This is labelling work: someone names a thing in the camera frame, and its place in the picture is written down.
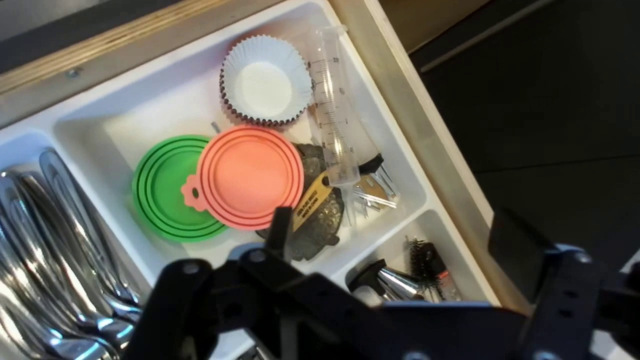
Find black and steel bottle stopper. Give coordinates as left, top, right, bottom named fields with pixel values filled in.
left=346, top=259, right=426, bottom=307

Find small black brush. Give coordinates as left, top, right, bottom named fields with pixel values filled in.
left=406, top=238, right=450, bottom=286

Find white paper cupcake liners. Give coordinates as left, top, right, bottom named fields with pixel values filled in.
left=218, top=34, right=316, bottom=129

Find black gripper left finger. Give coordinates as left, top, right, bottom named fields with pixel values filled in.
left=265, top=205, right=296, bottom=262

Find transparent plastic measuring tube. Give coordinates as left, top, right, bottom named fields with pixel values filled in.
left=303, top=24, right=366, bottom=190

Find steel fork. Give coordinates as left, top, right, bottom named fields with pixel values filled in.
left=0, top=198, right=112, bottom=360
left=0, top=267, right=62, bottom=360
left=39, top=147, right=144, bottom=310
left=2, top=168, right=137, bottom=348

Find small shiny clear packet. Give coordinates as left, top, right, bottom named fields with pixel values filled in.
left=346, top=166, right=401, bottom=216

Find yellow slotted utensil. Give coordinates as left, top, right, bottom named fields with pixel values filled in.
left=290, top=168, right=336, bottom=232

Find white wooden kitchen drawer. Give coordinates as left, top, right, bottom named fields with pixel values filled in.
left=0, top=0, right=536, bottom=316

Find green silicone lid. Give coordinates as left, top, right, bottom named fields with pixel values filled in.
left=130, top=134, right=233, bottom=245

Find small black clip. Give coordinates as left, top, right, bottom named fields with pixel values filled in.
left=356, top=152, right=389, bottom=179

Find dark speckled round object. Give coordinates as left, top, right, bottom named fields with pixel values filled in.
left=257, top=142, right=349, bottom=264

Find white plastic cutlery tray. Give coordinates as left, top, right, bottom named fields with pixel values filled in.
left=0, top=0, right=503, bottom=360

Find pink silicone lid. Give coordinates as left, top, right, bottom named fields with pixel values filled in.
left=181, top=127, right=309, bottom=232

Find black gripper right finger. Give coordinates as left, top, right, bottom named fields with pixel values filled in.
left=487, top=207, right=567, bottom=307

